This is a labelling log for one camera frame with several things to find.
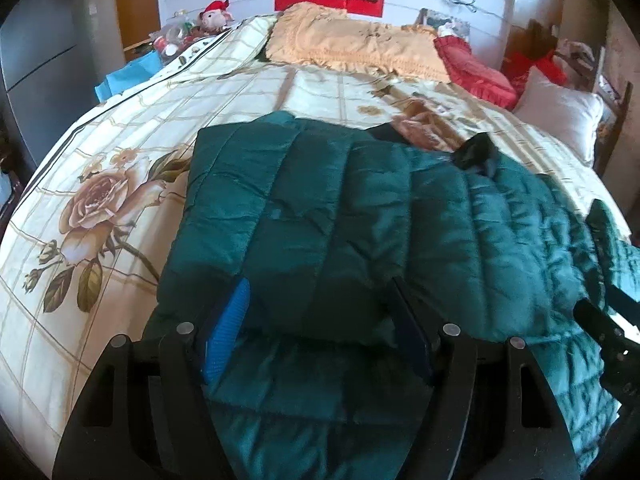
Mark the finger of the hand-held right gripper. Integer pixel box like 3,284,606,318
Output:
584,199,625,308
572,298,640,403

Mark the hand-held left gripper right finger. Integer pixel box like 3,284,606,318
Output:
390,277,583,480

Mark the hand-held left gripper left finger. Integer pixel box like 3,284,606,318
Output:
52,277,251,480

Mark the green puffer jacket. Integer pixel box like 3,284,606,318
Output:
142,110,640,480

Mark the wooden chair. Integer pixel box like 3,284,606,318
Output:
592,45,633,176

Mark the white pillow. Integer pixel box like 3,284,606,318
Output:
512,65,606,166

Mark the red cloth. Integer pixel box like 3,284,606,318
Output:
505,50,568,92

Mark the red heart-shaped pillow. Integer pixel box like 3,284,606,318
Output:
434,35,518,111

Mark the floral bed sheet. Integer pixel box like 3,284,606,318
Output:
0,12,633,480

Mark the yellow frilled pillow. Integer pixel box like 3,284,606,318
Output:
264,2,451,83

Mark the cluster of bottles and jars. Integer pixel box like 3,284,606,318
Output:
150,10,206,57

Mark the plush toy with red hat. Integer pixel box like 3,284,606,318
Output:
197,0,236,36

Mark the wooden door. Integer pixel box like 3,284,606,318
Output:
115,0,161,61

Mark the grey refrigerator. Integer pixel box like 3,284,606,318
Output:
0,0,101,161

